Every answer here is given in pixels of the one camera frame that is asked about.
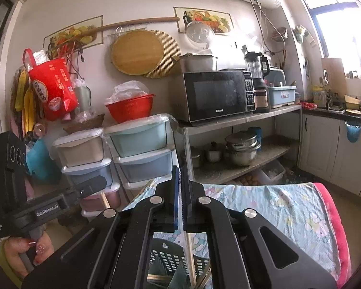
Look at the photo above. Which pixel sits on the kitchen window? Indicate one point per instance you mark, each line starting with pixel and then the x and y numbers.
pixel 343 36

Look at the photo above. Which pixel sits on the teal bag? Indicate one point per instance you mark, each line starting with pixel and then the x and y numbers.
pixel 42 162

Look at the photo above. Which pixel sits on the green plastic utensil basket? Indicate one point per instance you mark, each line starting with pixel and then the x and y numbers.
pixel 165 256

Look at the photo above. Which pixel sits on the grey pot with lid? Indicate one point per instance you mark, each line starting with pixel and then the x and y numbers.
pixel 197 63

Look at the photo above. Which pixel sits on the red plastic basin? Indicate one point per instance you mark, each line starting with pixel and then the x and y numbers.
pixel 129 111

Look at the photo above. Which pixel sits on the clear plastic bag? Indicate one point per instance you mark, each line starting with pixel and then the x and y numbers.
pixel 82 96

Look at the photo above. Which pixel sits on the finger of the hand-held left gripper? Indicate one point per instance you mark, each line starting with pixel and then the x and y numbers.
pixel 87 186

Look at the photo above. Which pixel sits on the fruit wall poster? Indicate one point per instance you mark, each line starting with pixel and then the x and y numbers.
pixel 72 34
pixel 216 18

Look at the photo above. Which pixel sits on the single chopstick pair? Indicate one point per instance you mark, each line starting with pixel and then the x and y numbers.
pixel 105 200
pixel 190 259

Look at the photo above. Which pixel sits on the person's left hand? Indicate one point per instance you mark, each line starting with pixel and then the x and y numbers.
pixel 18 253

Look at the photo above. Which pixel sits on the pile of eggs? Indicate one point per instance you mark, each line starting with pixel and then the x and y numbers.
pixel 248 180

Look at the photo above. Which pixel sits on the long wooden rolling pin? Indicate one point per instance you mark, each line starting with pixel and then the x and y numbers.
pixel 144 21

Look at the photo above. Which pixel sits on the white plastic bag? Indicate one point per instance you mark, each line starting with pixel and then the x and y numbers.
pixel 128 91

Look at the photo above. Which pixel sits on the hanging metal strainer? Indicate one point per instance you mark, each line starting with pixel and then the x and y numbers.
pixel 279 34

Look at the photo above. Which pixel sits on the blue hanging bag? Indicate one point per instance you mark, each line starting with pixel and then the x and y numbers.
pixel 353 132

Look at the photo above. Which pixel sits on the bunch of chopsticks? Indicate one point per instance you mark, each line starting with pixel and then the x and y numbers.
pixel 158 277

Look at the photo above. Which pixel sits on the yellow hanging cloths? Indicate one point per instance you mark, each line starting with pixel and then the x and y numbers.
pixel 25 96

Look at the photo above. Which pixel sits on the clear plastic storage box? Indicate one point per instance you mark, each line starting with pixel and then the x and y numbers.
pixel 272 173

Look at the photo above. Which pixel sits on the black blender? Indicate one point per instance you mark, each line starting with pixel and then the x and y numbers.
pixel 255 75

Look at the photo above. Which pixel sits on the blue metal can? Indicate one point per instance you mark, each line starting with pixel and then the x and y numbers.
pixel 255 135

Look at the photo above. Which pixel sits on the pink blanket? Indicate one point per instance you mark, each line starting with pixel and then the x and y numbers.
pixel 340 234

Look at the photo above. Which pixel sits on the woven basket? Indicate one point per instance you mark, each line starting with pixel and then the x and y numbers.
pixel 84 125

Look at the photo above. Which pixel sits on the black microwave oven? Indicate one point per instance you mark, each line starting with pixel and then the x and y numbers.
pixel 216 96

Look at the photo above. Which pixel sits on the cartoon printed bedsheet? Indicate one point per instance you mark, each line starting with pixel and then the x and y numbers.
pixel 273 210

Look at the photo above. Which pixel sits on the green wall holder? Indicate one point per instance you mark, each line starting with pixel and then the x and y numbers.
pixel 300 34

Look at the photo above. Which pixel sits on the round bamboo mat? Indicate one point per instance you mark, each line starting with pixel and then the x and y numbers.
pixel 171 57

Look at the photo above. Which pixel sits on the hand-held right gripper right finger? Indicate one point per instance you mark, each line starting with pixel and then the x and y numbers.
pixel 185 198

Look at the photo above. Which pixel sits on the wooden cutting board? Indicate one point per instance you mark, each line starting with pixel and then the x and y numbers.
pixel 334 75

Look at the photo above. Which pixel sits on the plastic drawer unit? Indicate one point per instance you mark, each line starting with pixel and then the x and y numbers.
pixel 81 150
pixel 138 138

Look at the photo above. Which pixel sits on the grey blue storage box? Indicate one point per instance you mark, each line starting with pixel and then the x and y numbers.
pixel 281 96

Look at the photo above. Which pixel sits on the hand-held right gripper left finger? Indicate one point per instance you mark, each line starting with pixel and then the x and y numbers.
pixel 176 198

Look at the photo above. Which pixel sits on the red shopping bag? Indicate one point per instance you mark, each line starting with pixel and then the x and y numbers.
pixel 52 90

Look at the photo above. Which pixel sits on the round wooden board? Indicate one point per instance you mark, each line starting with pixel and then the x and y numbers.
pixel 137 52

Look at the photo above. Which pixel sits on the metal shelf rack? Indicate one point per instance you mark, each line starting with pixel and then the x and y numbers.
pixel 237 117

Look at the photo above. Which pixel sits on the clear plastic lid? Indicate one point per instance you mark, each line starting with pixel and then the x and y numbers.
pixel 198 34

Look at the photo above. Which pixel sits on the large steel pot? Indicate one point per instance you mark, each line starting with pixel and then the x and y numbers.
pixel 240 150

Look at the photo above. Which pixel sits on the yellow bowl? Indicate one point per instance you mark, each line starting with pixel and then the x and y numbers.
pixel 352 98

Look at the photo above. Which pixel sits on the white kitchen cabinets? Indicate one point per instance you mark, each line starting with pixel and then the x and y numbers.
pixel 325 144

